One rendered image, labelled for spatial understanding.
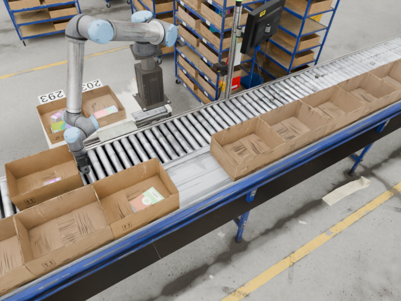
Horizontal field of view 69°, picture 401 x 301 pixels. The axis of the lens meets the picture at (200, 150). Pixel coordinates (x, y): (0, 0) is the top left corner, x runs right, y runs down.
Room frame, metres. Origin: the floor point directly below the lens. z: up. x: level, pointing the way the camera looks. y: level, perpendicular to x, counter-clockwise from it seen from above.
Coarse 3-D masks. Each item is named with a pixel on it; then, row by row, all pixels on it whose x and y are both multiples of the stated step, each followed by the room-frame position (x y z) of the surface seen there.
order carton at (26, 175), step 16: (64, 144) 1.32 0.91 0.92; (16, 160) 1.17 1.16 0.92; (32, 160) 1.21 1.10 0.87; (48, 160) 1.25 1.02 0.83; (64, 160) 1.30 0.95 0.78; (16, 176) 1.14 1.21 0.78; (32, 176) 1.16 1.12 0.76; (48, 176) 1.17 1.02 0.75; (64, 176) 1.18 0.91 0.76; (80, 176) 1.09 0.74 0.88; (16, 192) 1.01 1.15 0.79; (32, 192) 0.95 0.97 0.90; (48, 192) 0.98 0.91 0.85; (64, 192) 1.03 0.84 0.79
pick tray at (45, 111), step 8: (48, 104) 1.83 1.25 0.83; (56, 104) 1.86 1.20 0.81; (64, 104) 1.89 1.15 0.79; (40, 112) 1.78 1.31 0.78; (48, 112) 1.81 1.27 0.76; (56, 112) 1.82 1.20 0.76; (48, 120) 1.72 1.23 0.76; (48, 128) 1.63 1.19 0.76; (48, 136) 1.47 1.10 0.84; (56, 136) 1.49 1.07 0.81
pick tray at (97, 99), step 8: (96, 88) 2.05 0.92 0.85; (104, 88) 2.09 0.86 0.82; (88, 96) 2.01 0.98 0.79; (96, 96) 2.04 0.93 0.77; (104, 96) 2.06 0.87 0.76; (112, 96) 2.05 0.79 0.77; (88, 104) 1.95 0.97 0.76; (96, 104) 1.95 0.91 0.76; (104, 104) 1.96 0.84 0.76; (112, 104) 1.96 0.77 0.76; (120, 104) 1.89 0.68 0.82; (88, 112) 1.84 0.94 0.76; (120, 112) 1.77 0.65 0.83; (104, 120) 1.70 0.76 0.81; (112, 120) 1.73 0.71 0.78; (120, 120) 1.77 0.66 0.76
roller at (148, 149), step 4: (140, 132) 1.65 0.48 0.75; (140, 136) 1.60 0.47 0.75; (140, 140) 1.57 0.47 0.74; (144, 140) 1.56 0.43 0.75; (144, 144) 1.53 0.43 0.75; (148, 144) 1.53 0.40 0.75; (144, 148) 1.50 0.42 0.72; (148, 148) 1.48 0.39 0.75; (148, 152) 1.45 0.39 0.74; (152, 152) 1.44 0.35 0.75; (152, 156) 1.40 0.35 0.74; (156, 156) 1.40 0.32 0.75; (160, 160) 1.38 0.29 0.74
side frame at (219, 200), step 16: (384, 112) 1.85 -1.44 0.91; (400, 112) 1.99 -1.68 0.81; (352, 128) 1.64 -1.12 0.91; (368, 128) 1.75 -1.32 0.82; (320, 144) 1.46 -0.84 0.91; (336, 144) 1.58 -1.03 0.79; (288, 160) 1.29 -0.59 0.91; (304, 160) 1.40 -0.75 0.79; (256, 176) 1.14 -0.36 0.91; (272, 176) 1.24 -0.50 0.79; (224, 192) 1.01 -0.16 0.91; (240, 192) 1.10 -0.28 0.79; (192, 208) 0.89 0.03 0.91; (208, 208) 0.96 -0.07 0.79; (160, 224) 0.78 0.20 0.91; (176, 224) 0.84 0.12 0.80; (128, 240) 0.68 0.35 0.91; (144, 240) 0.73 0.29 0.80; (96, 256) 0.58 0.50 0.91; (112, 256) 0.63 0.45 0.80; (64, 272) 0.50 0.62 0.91; (80, 272) 0.54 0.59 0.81; (32, 288) 0.42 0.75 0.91; (48, 288) 0.45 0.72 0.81
